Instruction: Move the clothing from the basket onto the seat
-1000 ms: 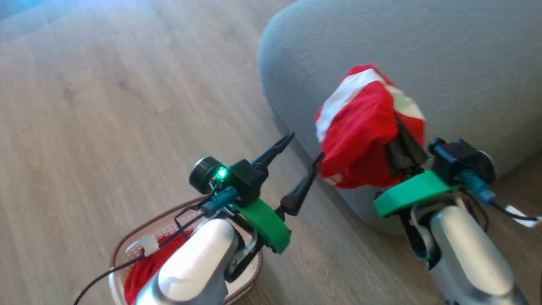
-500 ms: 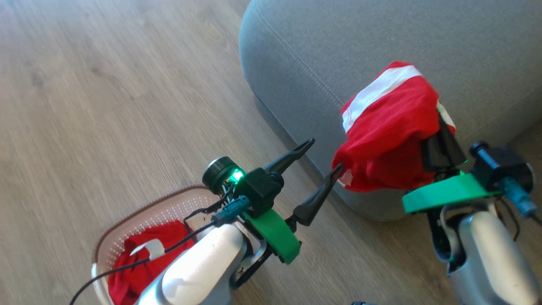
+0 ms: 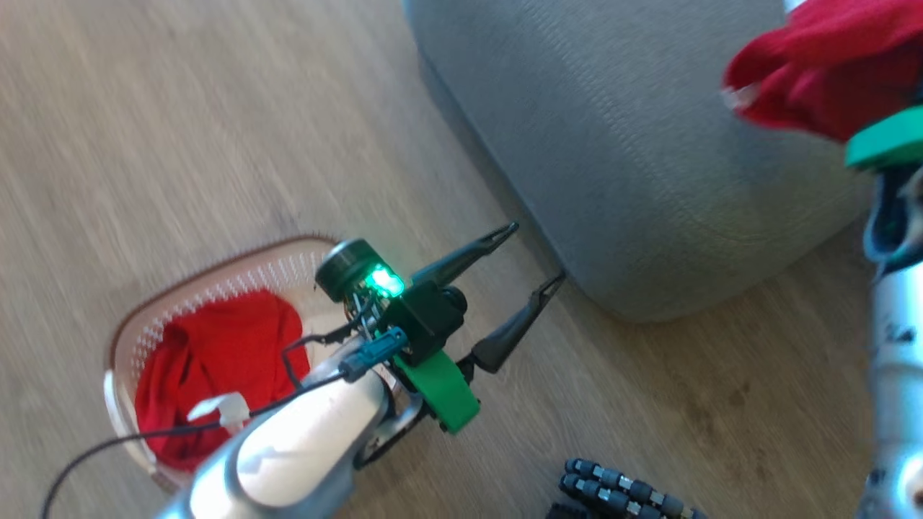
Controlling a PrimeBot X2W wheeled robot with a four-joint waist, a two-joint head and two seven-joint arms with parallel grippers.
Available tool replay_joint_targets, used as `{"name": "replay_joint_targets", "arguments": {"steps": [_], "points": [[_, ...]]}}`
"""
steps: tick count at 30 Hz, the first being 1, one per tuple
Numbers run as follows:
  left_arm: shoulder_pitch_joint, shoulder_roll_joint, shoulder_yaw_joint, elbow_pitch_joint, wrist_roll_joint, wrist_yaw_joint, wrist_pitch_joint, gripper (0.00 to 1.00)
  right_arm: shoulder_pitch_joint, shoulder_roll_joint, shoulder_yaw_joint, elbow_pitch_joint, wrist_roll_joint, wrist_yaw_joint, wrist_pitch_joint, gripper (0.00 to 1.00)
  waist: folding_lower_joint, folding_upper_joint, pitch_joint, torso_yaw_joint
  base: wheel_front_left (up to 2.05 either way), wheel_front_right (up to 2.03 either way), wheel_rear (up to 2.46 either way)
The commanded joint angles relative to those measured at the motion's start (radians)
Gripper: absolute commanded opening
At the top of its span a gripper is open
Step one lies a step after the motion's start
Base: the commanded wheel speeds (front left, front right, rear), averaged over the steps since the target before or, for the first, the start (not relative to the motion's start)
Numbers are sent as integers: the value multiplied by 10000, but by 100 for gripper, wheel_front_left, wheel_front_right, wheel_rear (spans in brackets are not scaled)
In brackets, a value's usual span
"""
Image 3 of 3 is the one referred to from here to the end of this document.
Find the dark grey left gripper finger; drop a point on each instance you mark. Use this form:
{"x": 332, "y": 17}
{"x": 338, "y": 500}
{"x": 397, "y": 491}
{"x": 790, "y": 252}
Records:
{"x": 465, "y": 258}
{"x": 515, "y": 335}

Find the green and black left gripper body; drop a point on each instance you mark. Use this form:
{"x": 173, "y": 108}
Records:
{"x": 443, "y": 389}

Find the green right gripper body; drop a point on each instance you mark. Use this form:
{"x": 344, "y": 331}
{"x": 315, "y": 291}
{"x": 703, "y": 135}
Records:
{"x": 890, "y": 140}

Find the red cloth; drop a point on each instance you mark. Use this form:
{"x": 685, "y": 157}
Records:
{"x": 216, "y": 353}
{"x": 829, "y": 65}

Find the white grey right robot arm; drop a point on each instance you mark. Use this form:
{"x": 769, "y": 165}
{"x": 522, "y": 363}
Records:
{"x": 898, "y": 360}

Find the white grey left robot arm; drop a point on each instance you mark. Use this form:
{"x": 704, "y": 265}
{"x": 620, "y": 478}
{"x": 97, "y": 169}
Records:
{"x": 310, "y": 440}

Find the grey and yellow sofa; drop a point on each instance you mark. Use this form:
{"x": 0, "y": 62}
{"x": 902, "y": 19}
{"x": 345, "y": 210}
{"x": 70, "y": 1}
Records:
{"x": 613, "y": 144}

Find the cream perforated laundry basket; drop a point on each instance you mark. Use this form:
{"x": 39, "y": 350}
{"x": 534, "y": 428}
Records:
{"x": 216, "y": 277}

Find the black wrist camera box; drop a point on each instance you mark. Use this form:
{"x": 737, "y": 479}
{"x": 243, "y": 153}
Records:
{"x": 425, "y": 313}

